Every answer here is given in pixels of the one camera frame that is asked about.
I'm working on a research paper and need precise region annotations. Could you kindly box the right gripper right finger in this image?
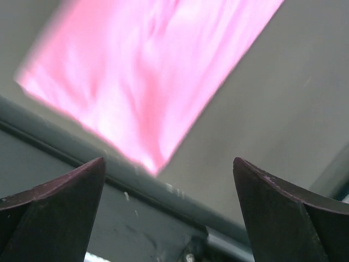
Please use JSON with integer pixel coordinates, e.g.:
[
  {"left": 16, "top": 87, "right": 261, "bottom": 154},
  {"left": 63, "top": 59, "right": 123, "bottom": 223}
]
[{"left": 233, "top": 158, "right": 348, "bottom": 261}]

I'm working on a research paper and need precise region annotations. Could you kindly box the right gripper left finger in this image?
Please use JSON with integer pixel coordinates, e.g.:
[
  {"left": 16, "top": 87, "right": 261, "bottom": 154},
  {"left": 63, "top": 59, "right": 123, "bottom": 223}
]
[{"left": 1, "top": 158, "right": 106, "bottom": 261}]

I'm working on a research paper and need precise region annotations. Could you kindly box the pink t shirt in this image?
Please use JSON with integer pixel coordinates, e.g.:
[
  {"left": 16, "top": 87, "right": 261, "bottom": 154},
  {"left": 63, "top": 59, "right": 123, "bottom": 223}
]
[{"left": 15, "top": 0, "right": 281, "bottom": 176}]

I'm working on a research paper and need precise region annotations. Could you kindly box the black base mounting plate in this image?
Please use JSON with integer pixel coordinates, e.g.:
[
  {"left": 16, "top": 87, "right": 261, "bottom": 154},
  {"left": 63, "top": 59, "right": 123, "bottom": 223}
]
[{"left": 1, "top": 132, "right": 206, "bottom": 261}]

